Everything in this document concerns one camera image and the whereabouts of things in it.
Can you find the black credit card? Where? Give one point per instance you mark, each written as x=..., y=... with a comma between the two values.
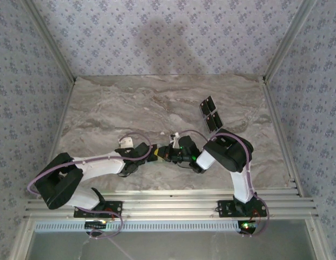
x=212, y=124
x=210, y=103
x=205, y=107
x=217, y=119

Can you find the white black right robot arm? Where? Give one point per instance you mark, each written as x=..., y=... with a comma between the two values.
x=226, y=151

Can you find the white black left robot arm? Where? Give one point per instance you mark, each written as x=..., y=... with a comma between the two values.
x=103, y=166

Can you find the aluminium front rails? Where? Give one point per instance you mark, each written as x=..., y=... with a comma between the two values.
x=170, y=205

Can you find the controller circuit board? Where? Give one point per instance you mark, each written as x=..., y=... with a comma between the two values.
x=96, y=224
x=248, y=226

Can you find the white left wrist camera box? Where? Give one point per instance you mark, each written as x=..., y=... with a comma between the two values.
x=126, y=142

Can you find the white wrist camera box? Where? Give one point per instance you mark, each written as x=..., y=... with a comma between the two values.
x=126, y=142
x=174, y=136

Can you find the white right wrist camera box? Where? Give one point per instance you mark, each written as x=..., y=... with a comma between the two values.
x=174, y=136

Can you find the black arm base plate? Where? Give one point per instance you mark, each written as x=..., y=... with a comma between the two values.
x=225, y=208
x=117, y=205

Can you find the aluminium table side rail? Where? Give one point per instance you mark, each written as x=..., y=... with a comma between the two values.
x=277, y=122
x=64, y=116

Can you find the aluminium frame post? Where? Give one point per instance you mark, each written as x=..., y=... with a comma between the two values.
x=287, y=40
x=53, y=40

